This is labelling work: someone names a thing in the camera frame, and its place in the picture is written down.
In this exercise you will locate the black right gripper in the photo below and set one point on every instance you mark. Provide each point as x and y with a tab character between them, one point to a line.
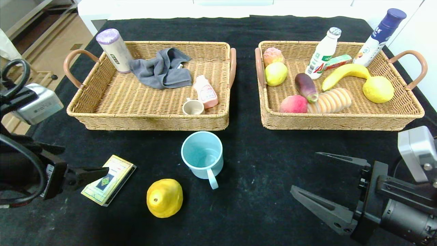
370	201

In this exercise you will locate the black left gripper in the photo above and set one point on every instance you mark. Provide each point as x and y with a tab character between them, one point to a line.
54	177

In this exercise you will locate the yellow green card box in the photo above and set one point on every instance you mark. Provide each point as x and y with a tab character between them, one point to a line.
119	174

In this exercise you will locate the large yellow lemon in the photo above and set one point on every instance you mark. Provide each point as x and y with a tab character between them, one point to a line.
378	89

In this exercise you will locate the purple eggplant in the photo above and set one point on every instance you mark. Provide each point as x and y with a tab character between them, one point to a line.
305	85

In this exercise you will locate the pink plastic bottle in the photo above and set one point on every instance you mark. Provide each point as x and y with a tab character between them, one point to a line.
206	92

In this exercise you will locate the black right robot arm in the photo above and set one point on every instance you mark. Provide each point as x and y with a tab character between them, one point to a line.
409	222

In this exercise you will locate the yellow pear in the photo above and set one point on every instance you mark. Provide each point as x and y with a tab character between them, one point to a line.
165	200

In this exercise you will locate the sliced bread loaf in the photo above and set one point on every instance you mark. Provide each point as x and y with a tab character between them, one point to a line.
329	101

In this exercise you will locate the red peach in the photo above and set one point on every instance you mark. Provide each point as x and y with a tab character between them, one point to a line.
293	105

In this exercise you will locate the black table cloth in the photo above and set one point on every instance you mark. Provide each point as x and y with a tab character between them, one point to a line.
239	212

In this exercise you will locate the gold metal rack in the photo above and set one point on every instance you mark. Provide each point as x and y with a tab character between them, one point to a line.
37	73

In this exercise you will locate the light blue plastic mug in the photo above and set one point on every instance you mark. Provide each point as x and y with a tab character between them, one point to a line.
201	153

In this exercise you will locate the yellow banana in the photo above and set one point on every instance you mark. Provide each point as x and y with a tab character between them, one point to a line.
344	71

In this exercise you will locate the white canister with purple lid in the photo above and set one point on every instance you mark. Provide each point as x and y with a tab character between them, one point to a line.
117	54

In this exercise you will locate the small beige cup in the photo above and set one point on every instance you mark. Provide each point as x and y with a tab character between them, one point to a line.
193	108

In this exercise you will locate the grey cloth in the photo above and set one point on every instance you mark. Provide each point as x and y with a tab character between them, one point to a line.
160	71

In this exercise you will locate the green and red small box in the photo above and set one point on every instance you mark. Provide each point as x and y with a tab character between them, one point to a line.
339	62

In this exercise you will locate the yellow green apple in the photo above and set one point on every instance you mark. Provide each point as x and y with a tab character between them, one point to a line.
276	74

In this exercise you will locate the white milk bottle grey cap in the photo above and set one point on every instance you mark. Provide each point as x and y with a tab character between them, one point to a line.
321	54

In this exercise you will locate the white hanging fabric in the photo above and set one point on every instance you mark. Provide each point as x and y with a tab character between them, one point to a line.
8	48

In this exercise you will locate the white bottle with blue cap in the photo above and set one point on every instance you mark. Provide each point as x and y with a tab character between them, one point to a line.
372	44

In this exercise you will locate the pink orange pastry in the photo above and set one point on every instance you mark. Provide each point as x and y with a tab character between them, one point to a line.
272	56

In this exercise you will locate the white table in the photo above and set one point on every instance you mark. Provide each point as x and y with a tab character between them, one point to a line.
153	8

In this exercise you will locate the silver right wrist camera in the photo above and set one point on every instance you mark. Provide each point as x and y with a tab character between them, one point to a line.
416	150

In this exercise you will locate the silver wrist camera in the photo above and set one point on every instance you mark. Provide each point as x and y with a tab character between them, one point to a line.
416	150
39	106

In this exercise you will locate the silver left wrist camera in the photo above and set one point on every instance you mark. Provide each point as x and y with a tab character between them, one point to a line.
39	106

